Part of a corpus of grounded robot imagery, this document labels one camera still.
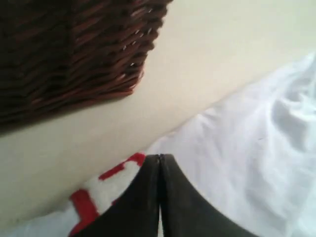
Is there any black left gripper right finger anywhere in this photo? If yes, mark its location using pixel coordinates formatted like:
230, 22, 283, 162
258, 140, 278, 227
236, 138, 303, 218
159, 155, 255, 237

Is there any dark red wicker basket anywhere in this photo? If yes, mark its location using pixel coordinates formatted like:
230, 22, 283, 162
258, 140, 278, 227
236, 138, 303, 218
0, 0, 169, 132

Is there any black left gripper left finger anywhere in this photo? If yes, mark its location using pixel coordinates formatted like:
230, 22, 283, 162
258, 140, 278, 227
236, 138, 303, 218
76, 155, 160, 237

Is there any white t-shirt with red lettering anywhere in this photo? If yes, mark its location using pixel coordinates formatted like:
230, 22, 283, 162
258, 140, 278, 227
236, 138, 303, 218
8, 53, 316, 237

